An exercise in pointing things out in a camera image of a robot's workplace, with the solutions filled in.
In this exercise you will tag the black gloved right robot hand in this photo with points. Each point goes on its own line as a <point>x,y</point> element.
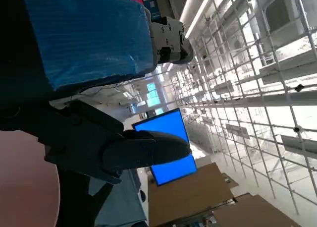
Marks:
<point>74,199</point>

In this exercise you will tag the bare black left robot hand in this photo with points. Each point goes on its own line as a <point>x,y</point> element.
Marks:
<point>86,38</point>

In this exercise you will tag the grey blue desk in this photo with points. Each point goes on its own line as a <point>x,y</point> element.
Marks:
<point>119,204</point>

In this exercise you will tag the brown cardboard box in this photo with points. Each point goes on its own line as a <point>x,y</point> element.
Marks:
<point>188,194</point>

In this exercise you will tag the ceiling light strip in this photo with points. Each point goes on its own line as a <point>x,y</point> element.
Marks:
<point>198,14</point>

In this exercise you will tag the blue screen monitor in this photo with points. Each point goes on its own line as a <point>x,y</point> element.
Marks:
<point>171,124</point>

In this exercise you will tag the white ceiling air unit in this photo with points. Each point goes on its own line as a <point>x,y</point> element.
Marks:
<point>280,14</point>

